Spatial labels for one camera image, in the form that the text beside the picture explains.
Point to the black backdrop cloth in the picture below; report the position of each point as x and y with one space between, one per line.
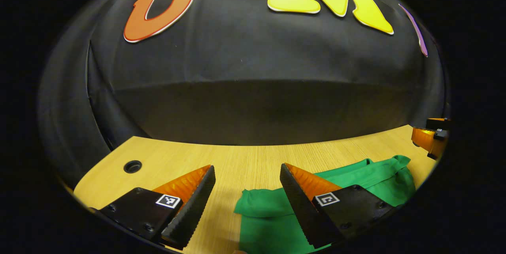
257 99

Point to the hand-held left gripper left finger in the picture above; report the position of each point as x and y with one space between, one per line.
191 210

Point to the green T-shirt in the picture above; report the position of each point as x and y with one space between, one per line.
269 226

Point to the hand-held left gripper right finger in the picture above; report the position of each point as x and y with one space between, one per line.
300 210

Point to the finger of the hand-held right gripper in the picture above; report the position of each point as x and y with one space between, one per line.
425 139
437 123

